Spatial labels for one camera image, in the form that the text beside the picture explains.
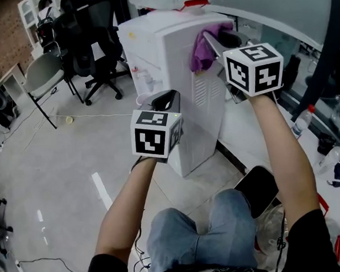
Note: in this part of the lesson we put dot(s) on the white water dispenser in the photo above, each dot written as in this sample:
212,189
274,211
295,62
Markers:
178,57

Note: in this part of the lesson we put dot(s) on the small black canister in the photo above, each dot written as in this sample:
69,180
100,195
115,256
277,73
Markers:
326,144

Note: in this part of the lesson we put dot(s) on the person's left leg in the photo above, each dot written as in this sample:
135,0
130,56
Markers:
170,242

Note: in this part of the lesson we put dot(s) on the clear bottle red cap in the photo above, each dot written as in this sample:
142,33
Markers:
302,122

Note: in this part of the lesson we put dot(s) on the small yellow cup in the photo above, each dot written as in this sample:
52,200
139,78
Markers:
69,120

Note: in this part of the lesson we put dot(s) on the large frosted board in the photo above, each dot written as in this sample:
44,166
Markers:
279,4

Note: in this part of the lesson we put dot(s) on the purple cloth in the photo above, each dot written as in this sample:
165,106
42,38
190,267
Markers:
201,51

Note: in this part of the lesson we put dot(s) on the person's right leg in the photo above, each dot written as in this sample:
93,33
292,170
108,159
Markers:
228,228

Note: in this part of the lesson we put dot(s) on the person's leg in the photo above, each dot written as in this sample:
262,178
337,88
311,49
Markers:
170,242
228,228

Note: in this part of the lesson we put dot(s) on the black mesh office chair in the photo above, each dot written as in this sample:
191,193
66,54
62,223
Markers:
100,43
68,25

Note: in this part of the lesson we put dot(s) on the person's left forearm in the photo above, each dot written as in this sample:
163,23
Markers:
123,213

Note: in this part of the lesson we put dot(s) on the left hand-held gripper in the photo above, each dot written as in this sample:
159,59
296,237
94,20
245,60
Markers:
149,141

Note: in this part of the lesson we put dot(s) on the person's right forearm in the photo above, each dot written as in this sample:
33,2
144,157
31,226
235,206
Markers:
284,158

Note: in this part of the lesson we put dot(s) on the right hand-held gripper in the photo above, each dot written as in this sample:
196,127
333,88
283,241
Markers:
266,76

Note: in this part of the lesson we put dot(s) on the black flask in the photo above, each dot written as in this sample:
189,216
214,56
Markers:
293,71

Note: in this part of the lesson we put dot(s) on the clear bottle white cap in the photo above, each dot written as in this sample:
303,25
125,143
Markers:
329,160

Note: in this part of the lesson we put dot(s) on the grey plastic chair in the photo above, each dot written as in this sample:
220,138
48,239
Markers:
44,72

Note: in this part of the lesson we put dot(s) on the white shelf cabinet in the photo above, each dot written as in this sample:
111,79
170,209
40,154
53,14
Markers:
28,20

